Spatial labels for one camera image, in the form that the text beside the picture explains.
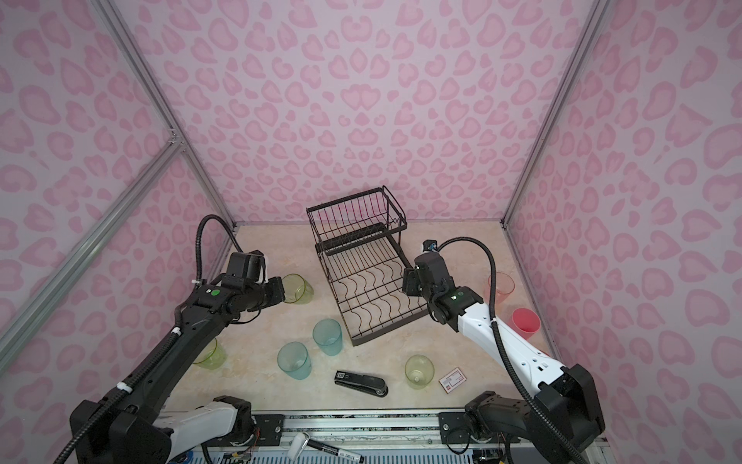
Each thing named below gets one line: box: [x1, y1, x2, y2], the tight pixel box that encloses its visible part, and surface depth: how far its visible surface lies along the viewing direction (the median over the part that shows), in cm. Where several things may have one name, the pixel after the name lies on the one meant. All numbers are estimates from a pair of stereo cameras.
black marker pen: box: [286, 432, 366, 464], surface depth 70 cm
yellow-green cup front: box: [404, 353, 436, 390], surface depth 78 cm
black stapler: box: [334, 370, 390, 398], surface depth 80 cm
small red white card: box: [438, 367, 468, 395], surface depth 82 cm
